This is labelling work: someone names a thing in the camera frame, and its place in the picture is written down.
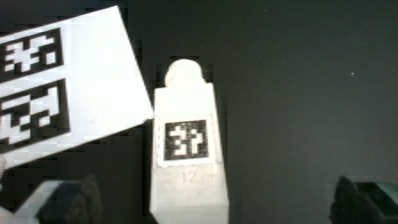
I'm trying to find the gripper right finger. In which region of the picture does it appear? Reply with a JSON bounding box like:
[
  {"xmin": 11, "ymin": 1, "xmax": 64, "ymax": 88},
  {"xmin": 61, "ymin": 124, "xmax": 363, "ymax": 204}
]
[{"xmin": 329, "ymin": 177, "xmax": 398, "ymax": 224}]

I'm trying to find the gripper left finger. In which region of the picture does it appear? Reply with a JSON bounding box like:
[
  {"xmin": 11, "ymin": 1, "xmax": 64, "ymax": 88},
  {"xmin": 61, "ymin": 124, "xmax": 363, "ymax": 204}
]
[{"xmin": 0, "ymin": 175, "xmax": 103, "ymax": 224}]

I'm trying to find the white table leg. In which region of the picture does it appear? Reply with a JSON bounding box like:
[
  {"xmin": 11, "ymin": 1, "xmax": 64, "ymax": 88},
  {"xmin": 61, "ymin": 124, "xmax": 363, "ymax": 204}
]
[{"xmin": 150, "ymin": 59, "xmax": 229, "ymax": 224}]

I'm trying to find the white marker sheet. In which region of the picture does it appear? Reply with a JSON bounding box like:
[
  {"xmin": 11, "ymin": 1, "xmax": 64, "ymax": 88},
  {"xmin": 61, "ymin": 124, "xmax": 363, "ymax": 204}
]
[{"xmin": 0, "ymin": 7, "xmax": 153, "ymax": 168}]

